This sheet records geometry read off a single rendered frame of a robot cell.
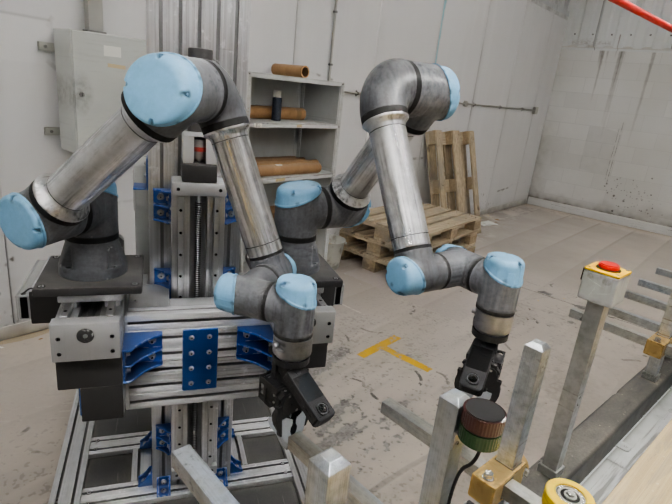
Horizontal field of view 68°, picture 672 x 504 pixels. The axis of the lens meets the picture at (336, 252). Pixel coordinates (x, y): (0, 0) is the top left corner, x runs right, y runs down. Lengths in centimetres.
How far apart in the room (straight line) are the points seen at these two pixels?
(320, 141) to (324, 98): 32
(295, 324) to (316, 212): 46
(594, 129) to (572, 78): 85
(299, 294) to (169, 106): 38
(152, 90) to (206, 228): 57
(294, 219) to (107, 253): 45
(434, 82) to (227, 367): 88
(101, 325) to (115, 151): 39
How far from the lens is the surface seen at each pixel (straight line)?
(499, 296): 100
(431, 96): 111
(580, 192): 873
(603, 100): 865
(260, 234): 103
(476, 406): 77
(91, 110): 295
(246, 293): 94
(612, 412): 174
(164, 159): 141
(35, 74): 310
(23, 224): 115
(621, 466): 168
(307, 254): 132
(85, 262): 128
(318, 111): 398
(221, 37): 140
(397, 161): 99
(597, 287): 116
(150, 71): 91
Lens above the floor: 152
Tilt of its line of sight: 18 degrees down
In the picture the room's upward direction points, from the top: 6 degrees clockwise
